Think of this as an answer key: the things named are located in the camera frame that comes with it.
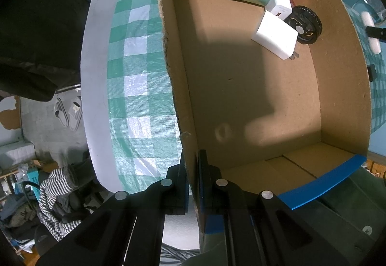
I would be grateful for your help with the large black object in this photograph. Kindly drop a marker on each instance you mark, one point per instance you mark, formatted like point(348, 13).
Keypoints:
point(36, 27)

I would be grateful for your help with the grey slipper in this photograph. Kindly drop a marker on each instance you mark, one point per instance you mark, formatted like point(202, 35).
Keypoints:
point(75, 113)
point(61, 112)

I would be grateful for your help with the white charger with prongs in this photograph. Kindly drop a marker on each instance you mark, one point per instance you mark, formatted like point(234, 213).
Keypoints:
point(276, 34)

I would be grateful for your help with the black round disc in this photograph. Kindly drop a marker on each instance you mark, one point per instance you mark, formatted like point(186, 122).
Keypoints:
point(309, 23)

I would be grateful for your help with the teal carton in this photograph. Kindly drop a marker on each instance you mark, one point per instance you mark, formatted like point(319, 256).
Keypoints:
point(33, 178)

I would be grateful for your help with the white cylinder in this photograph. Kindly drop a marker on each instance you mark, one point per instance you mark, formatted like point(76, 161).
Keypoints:
point(366, 17)

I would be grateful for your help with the green checkered tablecloth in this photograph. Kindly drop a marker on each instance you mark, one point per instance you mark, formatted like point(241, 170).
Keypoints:
point(135, 73)

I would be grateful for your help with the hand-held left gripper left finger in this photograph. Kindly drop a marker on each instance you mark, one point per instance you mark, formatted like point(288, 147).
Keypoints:
point(178, 190)

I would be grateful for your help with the cardboard box with blue edge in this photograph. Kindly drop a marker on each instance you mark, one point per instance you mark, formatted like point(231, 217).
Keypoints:
point(241, 88)

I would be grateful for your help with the striped cloth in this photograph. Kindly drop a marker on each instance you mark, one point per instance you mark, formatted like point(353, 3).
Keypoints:
point(52, 193)

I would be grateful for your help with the black bar-shaped object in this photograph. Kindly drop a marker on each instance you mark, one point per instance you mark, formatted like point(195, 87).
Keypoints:
point(377, 33)

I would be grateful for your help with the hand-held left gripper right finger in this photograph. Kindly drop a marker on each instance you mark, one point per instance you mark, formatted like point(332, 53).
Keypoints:
point(208, 193)

